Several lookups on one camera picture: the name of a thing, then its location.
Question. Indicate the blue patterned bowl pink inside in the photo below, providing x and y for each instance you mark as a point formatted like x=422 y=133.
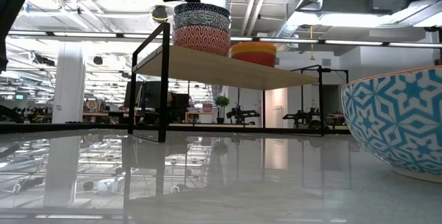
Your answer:
x=202 y=21

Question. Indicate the red wave bowl blue inside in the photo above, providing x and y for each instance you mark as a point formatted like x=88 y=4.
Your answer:
x=202 y=40

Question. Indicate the plain orange bowl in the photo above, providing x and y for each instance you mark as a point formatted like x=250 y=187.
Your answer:
x=253 y=56

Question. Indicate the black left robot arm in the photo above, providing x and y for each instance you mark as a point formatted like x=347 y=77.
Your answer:
x=10 y=9

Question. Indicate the background black robot arm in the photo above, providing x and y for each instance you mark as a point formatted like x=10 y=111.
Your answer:
x=241 y=114
x=304 y=117

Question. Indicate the black-framed wooden shelf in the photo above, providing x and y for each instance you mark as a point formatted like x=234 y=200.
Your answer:
x=224 y=68

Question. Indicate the black background monitor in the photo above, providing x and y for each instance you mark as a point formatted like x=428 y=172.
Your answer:
x=152 y=96

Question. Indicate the small black ceiling dome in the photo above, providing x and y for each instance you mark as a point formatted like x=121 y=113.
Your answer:
x=98 y=60

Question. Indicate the small background potted plant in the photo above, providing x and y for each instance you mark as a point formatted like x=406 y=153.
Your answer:
x=222 y=101

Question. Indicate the colourful target board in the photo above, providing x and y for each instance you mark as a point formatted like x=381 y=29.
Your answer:
x=92 y=106

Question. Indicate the white building pillar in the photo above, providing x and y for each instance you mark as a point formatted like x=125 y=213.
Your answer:
x=69 y=89

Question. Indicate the teal star bowl orange inside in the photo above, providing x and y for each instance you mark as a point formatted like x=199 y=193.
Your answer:
x=397 y=123

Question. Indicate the black ceiling light rail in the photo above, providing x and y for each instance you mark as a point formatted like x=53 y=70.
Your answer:
x=86 y=34

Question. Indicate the black aluminium table frame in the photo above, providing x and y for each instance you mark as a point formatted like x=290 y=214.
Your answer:
x=69 y=127

